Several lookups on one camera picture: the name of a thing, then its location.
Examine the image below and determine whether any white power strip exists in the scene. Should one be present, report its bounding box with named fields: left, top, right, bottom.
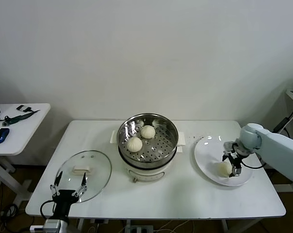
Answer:
left=126, top=225, right=154, bottom=233

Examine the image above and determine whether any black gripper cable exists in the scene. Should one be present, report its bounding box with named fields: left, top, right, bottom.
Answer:
left=40, top=200, right=55, bottom=219
left=240, top=155, right=267, bottom=170

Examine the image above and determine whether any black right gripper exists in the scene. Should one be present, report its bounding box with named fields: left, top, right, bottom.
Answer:
left=221, top=149, right=246, bottom=178

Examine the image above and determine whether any white side table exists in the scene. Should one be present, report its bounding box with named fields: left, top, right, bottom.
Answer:
left=0, top=103, right=51, bottom=207

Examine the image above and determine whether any black white card holder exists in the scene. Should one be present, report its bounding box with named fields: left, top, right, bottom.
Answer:
left=16, top=104, right=32, bottom=113

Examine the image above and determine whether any blue computer mouse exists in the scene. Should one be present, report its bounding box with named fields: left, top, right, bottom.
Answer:
left=0, top=128, right=10, bottom=144

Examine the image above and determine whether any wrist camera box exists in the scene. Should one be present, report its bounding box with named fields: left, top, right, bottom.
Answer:
left=30, top=218, right=61, bottom=233
left=223, top=142, right=239, bottom=152

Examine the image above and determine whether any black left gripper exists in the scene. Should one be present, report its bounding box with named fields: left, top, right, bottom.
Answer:
left=50, top=171, right=88, bottom=220

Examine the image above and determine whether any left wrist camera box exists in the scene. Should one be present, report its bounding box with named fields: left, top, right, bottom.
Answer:
left=30, top=218, right=61, bottom=233

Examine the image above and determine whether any black power adapter cable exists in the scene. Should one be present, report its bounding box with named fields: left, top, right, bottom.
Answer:
left=272, top=103, right=293, bottom=136

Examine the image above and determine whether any white floor cable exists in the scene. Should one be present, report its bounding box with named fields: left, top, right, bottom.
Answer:
left=158, top=220, right=195, bottom=233

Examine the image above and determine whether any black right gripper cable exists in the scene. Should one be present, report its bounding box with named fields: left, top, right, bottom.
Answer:
left=240, top=155, right=267, bottom=170

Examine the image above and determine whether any white round plate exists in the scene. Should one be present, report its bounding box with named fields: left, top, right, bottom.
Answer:
left=194, top=135, right=254, bottom=187

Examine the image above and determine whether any round glass pot lid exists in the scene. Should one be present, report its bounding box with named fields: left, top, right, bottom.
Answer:
left=56, top=150, right=113, bottom=203

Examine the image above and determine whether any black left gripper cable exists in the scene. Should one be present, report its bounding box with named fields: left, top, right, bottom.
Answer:
left=40, top=200, right=55, bottom=219

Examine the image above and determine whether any stainless steel steamer basket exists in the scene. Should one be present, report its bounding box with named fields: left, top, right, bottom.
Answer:
left=110, top=113, right=186, bottom=170

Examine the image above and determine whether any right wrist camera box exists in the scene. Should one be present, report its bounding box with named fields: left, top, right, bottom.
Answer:
left=223, top=142, right=239, bottom=152

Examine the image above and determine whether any white steamed baozi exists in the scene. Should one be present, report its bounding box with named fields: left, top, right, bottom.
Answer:
left=140, top=125, right=156, bottom=139
left=126, top=137, right=143, bottom=153
left=216, top=162, right=232, bottom=178

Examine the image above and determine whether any white electric cooker pot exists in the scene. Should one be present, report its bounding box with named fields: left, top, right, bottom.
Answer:
left=117, top=144, right=183, bottom=183

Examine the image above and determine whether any black floor cable bundle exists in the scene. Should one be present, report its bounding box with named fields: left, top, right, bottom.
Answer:
left=0, top=203, right=34, bottom=233

